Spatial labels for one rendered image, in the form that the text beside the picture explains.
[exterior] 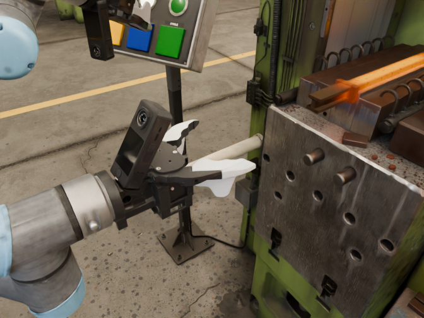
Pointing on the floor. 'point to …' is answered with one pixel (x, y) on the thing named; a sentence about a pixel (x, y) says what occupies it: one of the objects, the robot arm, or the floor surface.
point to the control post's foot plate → (196, 246)
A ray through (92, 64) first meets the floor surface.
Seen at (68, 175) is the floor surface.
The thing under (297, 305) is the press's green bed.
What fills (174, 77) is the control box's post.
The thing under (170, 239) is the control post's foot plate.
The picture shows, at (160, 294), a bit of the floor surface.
